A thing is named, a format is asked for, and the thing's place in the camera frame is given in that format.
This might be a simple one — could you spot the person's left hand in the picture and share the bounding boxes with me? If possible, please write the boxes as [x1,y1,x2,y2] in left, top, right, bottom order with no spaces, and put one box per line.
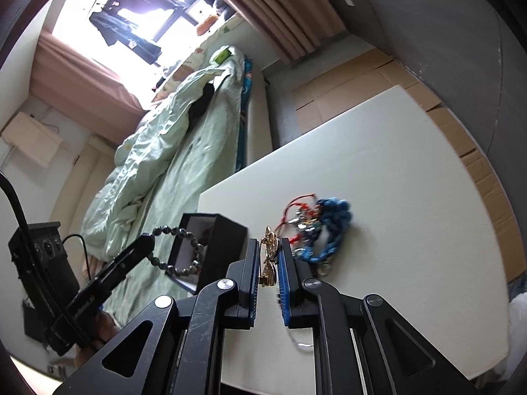
[75,309,121,363]

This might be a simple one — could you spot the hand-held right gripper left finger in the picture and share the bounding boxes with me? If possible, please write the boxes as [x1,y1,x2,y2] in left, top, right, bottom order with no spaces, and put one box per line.
[51,239,261,395]

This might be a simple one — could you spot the black cloth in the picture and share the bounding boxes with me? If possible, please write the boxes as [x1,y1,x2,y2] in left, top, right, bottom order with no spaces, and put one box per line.
[187,83,217,119]

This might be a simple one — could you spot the gold pendant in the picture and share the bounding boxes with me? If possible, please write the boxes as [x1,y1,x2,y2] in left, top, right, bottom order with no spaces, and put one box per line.
[259,225,283,289]

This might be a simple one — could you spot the silver charm bracelet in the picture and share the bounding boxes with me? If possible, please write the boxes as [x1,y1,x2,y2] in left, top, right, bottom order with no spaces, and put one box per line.
[287,208,319,233]

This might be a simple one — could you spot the blue bead necklace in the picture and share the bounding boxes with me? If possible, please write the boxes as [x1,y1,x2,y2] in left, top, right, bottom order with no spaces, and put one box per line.
[294,197,354,265]

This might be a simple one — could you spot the orange plush toy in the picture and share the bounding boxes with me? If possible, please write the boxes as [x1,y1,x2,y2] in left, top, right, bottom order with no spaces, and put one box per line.
[196,14,218,36]

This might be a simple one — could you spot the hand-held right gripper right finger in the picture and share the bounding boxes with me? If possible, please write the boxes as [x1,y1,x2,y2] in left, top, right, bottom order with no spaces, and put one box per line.
[277,236,480,395]

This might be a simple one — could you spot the red string bracelet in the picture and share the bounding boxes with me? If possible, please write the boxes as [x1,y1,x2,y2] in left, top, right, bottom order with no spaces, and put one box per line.
[277,193,321,244]

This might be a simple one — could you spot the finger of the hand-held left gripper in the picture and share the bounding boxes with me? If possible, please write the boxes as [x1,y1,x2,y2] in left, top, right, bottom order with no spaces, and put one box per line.
[105,233,156,282]

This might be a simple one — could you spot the black jewelry box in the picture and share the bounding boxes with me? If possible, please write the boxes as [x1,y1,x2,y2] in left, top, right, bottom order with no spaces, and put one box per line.
[165,213,250,296]

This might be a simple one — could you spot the pink curtain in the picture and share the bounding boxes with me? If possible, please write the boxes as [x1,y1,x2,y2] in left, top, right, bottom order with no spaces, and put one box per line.
[193,0,350,66]
[30,33,146,115]

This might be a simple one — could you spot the light green blanket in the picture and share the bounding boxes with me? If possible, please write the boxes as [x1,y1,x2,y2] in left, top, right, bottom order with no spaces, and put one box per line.
[80,45,247,317]

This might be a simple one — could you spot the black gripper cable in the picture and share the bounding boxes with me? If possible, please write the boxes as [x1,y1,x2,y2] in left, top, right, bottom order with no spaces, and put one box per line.
[0,172,31,235]

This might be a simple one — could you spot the dark grey bead bracelet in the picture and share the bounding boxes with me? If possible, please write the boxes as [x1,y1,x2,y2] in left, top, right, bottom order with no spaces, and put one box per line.
[149,225,211,277]

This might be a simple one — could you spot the hanging dark clothes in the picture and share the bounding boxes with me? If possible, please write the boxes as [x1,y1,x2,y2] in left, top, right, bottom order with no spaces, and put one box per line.
[88,0,192,66]

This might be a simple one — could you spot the white wall box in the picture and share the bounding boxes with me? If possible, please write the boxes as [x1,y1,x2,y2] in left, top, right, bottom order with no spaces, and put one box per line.
[0,111,70,169]

